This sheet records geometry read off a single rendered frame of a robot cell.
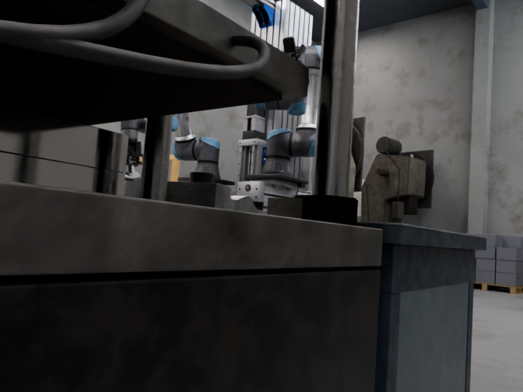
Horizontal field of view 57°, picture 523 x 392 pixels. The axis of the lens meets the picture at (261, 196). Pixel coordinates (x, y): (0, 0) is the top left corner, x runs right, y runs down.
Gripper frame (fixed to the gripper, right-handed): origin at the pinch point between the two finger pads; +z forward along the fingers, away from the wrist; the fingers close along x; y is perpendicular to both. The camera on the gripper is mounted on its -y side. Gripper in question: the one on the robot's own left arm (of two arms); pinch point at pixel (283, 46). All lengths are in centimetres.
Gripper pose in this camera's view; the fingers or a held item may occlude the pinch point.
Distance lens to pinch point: 185.1
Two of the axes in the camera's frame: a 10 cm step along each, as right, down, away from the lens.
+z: -2.6, -0.9, -9.6
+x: -9.6, 0.9, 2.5
